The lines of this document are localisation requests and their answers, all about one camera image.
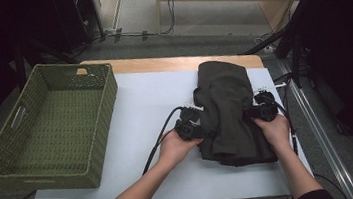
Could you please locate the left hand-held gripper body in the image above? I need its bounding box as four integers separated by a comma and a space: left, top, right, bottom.
171, 101, 208, 144

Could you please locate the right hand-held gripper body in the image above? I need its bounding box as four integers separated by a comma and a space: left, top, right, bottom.
242, 81, 292, 126

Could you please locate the dark pleated skirt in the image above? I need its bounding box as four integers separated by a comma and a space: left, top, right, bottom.
188, 54, 279, 171

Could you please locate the green woven basket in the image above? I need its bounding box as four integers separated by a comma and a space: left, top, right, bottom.
0, 54, 130, 199

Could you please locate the person's right hand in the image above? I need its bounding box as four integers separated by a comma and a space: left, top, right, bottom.
252, 112, 294, 155

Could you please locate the person's left hand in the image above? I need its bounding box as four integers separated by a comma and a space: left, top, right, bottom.
154, 126, 207, 170

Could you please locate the white board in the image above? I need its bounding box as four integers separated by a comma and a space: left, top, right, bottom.
16, 52, 321, 199

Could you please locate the black tripod stand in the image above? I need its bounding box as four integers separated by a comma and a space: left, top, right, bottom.
235, 13, 315, 96

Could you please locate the black cabinet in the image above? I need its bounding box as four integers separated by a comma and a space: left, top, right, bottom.
51, 0, 106, 56

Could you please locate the black metal stand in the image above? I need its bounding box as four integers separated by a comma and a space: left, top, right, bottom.
11, 34, 81, 91

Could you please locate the left hand-held gripper cable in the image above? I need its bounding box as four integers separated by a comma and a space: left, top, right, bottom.
135, 105, 192, 177

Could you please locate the hand-held gripper cable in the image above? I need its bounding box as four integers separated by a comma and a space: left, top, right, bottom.
263, 90, 299, 158
135, 105, 192, 177

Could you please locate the right hand-held gripper cable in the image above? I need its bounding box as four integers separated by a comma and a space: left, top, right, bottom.
263, 90, 299, 158

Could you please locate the long metal rail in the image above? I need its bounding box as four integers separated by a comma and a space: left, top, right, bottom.
277, 53, 353, 199

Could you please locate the black cable with clips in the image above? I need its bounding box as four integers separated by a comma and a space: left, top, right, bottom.
102, 20, 175, 45

